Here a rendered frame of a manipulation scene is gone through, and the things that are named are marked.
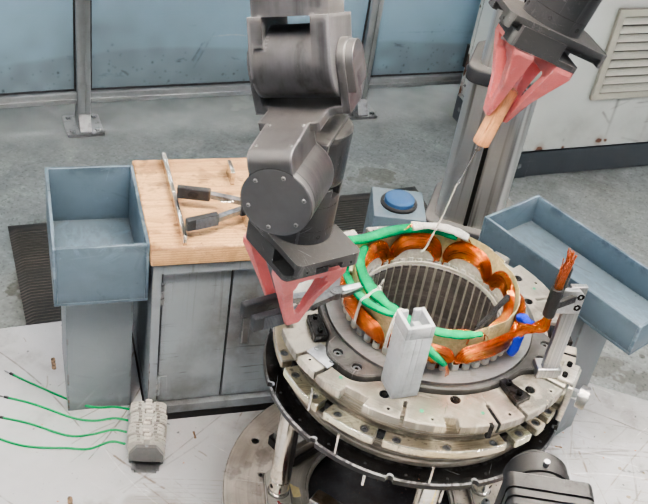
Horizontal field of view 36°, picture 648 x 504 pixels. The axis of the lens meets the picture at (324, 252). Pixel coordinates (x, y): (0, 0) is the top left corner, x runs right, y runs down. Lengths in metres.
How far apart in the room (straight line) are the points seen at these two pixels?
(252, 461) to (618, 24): 2.39
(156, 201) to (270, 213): 0.48
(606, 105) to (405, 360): 2.68
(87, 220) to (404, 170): 2.20
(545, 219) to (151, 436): 0.59
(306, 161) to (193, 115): 2.81
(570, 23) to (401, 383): 0.36
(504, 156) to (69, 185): 0.61
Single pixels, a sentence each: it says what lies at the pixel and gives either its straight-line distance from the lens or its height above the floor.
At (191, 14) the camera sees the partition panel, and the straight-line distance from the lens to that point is 3.33.
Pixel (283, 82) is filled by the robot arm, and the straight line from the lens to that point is 0.77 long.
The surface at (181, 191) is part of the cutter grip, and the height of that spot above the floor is 1.09.
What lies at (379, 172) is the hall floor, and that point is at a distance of 3.37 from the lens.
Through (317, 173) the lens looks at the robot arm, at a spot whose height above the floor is 1.36.
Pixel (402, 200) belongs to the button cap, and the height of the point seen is 1.04.
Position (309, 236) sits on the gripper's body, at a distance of 0.83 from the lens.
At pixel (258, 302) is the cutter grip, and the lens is 0.90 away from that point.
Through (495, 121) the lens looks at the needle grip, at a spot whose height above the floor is 1.33.
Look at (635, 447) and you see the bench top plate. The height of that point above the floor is 0.78.
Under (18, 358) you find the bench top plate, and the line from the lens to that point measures 1.42.
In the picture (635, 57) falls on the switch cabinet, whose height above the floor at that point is 0.46.
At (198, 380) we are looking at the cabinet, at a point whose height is 0.84.
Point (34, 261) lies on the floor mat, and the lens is 2.83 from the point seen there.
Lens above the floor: 1.76
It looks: 37 degrees down
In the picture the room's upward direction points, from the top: 10 degrees clockwise
